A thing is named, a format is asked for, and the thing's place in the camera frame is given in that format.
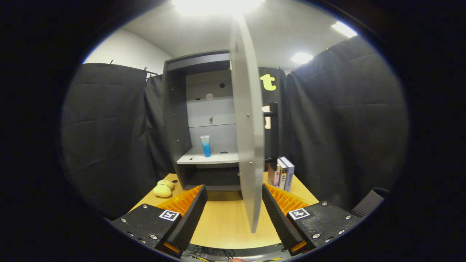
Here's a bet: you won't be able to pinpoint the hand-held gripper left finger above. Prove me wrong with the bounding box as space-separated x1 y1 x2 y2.
110 184 209 258

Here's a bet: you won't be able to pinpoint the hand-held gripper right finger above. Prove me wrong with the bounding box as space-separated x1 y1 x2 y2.
261 183 363 257

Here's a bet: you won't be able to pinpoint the white and blue tube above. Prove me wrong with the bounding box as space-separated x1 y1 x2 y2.
200 135 212 158

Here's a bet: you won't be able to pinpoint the beige cabinet door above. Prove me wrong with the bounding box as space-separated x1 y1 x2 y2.
229 15 265 233

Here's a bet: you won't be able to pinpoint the black door handle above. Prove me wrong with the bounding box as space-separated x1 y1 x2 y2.
263 103 279 163

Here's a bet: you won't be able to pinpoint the yellow plush toy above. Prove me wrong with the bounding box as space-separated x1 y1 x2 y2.
153 179 175 198

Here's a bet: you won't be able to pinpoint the white book blue spine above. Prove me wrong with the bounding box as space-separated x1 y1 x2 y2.
280 156 295 192

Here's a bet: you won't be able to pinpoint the maroon book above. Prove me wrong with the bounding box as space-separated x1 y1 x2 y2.
268 162 280 187

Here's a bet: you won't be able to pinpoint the white cabinet shelf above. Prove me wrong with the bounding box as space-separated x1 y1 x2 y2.
176 146 240 165

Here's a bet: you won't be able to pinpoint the large ceiling light panel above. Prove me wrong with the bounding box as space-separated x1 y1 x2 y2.
171 0 265 17

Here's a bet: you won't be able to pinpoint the black cables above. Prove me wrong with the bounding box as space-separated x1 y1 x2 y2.
180 245 235 261

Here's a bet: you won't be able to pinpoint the black ribbed handle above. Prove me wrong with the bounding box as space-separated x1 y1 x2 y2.
351 187 389 219

